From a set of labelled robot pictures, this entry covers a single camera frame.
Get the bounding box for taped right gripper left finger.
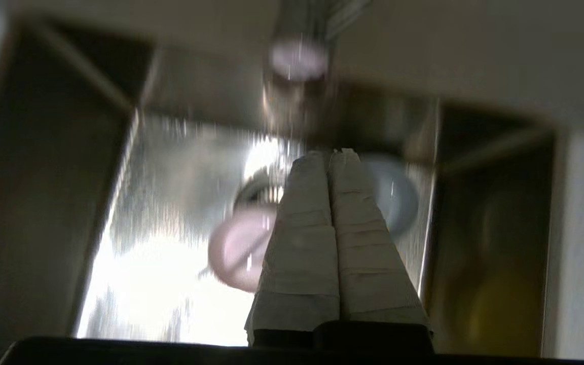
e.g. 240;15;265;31
245;150;342;347

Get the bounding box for pale pink bowl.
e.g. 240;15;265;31
207;205;278;294

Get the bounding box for small white bowl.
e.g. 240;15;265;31
360;155;420;239

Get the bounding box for stainless steel sink basin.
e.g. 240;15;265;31
0;18;569;358

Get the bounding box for round metal drain strainer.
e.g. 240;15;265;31
234;167;293;208

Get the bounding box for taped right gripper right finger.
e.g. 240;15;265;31
316;148;434;351

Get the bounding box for chrome gooseneck faucet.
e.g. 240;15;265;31
267;0;333;82

